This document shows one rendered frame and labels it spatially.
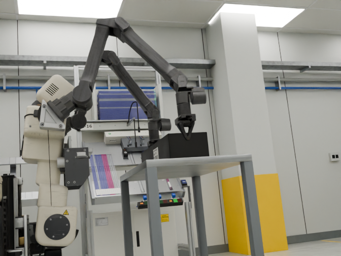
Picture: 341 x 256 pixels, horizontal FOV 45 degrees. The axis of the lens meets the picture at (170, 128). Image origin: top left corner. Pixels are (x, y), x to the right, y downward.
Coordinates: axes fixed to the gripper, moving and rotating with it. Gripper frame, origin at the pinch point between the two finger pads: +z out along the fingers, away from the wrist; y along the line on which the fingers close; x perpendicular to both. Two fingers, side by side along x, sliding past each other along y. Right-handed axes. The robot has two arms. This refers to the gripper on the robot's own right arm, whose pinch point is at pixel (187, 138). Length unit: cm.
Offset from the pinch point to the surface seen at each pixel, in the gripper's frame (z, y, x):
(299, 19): -209, 297, -285
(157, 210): 28.1, -6.3, 17.7
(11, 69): -153, 332, 93
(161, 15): -213, 304, -89
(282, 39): -198, 340, -283
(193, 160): 10.2, -6.6, 0.8
